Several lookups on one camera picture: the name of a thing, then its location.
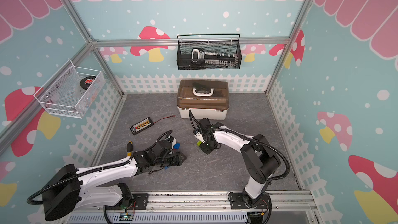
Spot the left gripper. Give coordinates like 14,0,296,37
155,151,187,167

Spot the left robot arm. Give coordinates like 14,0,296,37
27,132,186,222

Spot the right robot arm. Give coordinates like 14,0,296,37
190,115,290,209

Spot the brown lid storage box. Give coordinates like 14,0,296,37
177,79,229,120

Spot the black charger board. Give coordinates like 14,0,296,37
129,117,154,135

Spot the green circuit board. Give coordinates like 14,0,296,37
119,213,134,222

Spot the screwdriver bit set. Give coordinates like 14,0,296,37
191,48,237,67

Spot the black tape roll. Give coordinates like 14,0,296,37
79,76,96,90

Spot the yellow handled screwdriver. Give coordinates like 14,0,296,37
126,142,134,160

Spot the red black wire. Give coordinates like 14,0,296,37
153,115,176,125

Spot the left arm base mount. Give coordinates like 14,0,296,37
106,194,149,212

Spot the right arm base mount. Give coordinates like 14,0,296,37
228,192,272,211

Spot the black wire wall basket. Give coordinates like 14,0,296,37
176,34,242,70

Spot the white wire wall basket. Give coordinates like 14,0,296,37
34,60,105,119

